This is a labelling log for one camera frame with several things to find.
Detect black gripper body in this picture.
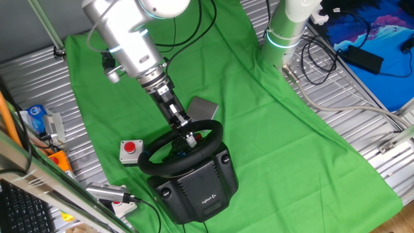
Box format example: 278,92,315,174
149,83,191,130

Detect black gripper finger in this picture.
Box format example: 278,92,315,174
179,128,198,148
176,111,191,126

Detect black steering wheel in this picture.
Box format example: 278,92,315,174
137,119,224,177

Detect black Logitech wheel base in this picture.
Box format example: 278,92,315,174
147,142,239,225

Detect silver digital scale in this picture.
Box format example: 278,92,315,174
186,96,219,122

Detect grey box red button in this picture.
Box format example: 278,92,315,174
118,139,145,168

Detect green cloth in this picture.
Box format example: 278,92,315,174
63,0,404,233

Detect white box red button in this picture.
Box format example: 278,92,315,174
109,199,138,219

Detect silver finned metal device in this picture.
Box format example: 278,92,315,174
43,111,67,143

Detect orange box red button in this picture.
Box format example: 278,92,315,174
48,150,74,174

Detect blue white tissue pack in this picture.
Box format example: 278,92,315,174
19,104,48,135

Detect orange pole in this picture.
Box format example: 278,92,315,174
0,90,23,148

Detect black keyboard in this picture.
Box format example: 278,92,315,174
0,179,56,233

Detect black computer mouse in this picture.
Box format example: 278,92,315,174
400,34,414,54

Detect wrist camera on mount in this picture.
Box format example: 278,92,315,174
100,51,126,84

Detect black wheel base cable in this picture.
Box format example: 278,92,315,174
182,221,210,233

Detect black camera cable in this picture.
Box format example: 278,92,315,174
129,196,162,233

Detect silver exterior camera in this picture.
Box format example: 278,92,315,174
85,181,142,205

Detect black coiled base cable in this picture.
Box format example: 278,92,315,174
300,34,340,86

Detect thin aluminium frame pole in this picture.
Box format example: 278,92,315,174
27,0,67,59

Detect black hanging cable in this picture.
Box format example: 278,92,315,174
0,82,33,174

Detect large aluminium frame beam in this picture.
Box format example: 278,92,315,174
0,128,136,233

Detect thick grey robot cable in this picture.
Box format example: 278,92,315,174
281,63,413,130

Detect black power adapter with cables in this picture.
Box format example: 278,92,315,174
318,0,414,113

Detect aluminium bar with bracket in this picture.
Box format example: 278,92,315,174
378,124,414,155

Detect black adapter cord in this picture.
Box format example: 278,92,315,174
336,9,414,78

